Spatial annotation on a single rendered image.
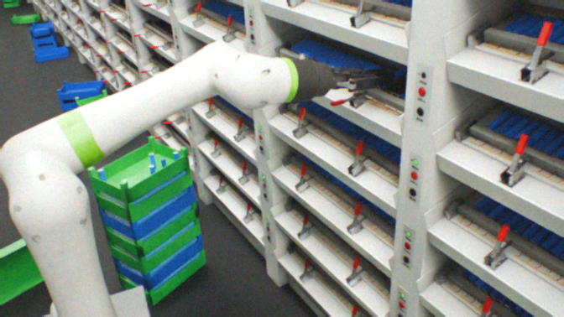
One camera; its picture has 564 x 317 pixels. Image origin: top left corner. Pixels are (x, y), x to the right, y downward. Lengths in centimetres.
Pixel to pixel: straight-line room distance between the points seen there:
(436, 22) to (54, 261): 79
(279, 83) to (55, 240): 49
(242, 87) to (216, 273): 130
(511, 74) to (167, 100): 64
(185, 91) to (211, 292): 117
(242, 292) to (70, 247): 123
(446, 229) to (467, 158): 19
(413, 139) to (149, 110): 55
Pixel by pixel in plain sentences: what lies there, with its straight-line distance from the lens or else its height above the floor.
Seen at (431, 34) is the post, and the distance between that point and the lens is 100.
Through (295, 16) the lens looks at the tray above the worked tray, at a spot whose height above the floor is 110.
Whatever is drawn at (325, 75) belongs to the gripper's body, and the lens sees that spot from 108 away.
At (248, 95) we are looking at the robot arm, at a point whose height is 106.
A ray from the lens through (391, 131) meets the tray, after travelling 115.
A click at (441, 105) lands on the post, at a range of 102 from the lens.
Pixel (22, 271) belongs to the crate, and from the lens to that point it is 238.
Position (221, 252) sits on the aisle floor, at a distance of 226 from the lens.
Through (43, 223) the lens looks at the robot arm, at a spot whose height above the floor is 97.
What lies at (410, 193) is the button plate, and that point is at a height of 80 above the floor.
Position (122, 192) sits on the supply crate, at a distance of 178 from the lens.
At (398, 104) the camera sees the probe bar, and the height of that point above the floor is 96.
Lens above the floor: 143
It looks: 30 degrees down
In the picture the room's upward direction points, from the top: 4 degrees counter-clockwise
